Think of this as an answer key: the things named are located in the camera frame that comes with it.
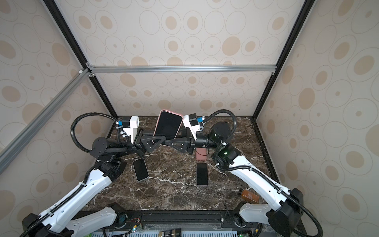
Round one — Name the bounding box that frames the pink phone case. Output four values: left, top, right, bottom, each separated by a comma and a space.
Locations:
195, 148, 208, 162

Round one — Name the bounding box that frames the phone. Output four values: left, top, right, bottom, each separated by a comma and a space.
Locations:
132, 159, 150, 182
154, 110, 183, 140

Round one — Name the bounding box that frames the purple smartphone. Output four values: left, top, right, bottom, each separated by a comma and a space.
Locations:
196, 163, 208, 186

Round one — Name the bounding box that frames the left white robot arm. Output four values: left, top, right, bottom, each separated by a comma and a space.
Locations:
22, 112, 168, 237

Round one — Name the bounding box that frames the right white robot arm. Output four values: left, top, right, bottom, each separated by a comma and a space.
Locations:
155, 109, 324, 237

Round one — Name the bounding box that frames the amber bottle black cap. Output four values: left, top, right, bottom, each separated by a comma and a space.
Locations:
241, 190, 260, 204

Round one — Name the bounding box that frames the dark bottle at front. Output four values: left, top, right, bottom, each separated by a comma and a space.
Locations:
158, 228, 182, 237

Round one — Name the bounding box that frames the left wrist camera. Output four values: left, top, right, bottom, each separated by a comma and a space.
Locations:
116, 116, 140, 144

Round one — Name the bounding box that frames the silver aluminium back rail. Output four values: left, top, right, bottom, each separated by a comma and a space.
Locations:
89, 65, 276, 73

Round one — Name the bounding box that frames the silver aluminium rail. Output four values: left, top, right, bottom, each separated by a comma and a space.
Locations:
89, 65, 276, 73
1, 69, 89, 173

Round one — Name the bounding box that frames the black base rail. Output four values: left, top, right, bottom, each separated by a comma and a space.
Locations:
53, 209, 309, 237

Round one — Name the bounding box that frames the silver aluminium left rail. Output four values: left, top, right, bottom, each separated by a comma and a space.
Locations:
1, 69, 89, 173

